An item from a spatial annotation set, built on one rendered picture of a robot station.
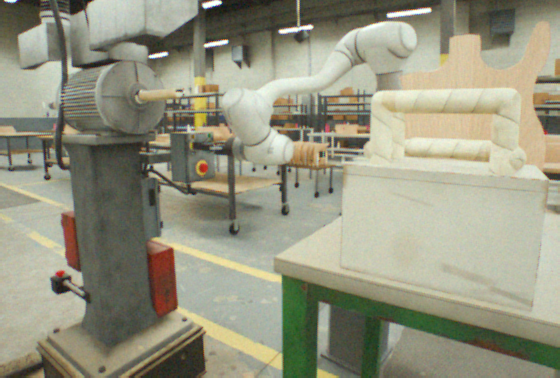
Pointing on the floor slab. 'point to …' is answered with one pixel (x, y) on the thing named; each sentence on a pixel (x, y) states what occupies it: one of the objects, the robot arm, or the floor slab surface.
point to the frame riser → (191, 356)
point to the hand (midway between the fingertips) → (199, 145)
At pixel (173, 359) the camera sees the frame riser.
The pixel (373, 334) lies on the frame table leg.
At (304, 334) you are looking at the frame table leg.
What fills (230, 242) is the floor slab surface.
